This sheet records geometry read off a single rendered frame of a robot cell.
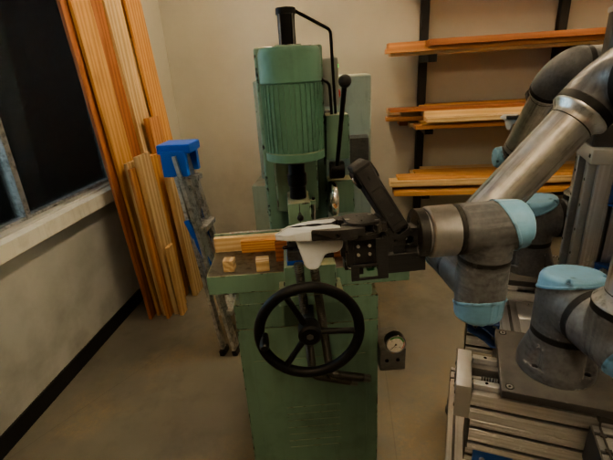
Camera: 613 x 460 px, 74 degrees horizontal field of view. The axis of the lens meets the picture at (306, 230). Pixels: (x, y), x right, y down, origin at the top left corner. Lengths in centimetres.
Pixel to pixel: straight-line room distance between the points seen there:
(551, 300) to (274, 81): 83
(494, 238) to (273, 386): 99
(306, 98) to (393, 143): 253
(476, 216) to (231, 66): 324
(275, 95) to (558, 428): 103
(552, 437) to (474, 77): 301
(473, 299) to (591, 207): 51
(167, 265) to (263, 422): 145
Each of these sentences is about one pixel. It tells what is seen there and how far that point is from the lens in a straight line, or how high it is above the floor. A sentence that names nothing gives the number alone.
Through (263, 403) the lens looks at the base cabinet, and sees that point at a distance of 149.
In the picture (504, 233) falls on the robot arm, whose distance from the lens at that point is 63.
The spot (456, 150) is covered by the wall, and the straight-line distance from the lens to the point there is 376.
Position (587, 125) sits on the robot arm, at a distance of 81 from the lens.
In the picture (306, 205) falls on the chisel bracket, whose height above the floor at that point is 106.
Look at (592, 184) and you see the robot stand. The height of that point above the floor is 117.
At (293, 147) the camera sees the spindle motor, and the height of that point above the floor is 125.
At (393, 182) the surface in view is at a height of 61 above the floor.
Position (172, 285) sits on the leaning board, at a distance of 279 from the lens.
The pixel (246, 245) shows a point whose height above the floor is 93.
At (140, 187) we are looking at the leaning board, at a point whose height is 87.
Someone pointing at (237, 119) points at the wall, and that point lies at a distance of 371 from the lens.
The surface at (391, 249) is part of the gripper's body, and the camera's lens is 59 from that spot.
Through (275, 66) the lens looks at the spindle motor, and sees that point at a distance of 116.
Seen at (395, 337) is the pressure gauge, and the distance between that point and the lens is 129.
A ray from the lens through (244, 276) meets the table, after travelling 121.
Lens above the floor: 144
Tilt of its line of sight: 21 degrees down
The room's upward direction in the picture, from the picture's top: 4 degrees counter-clockwise
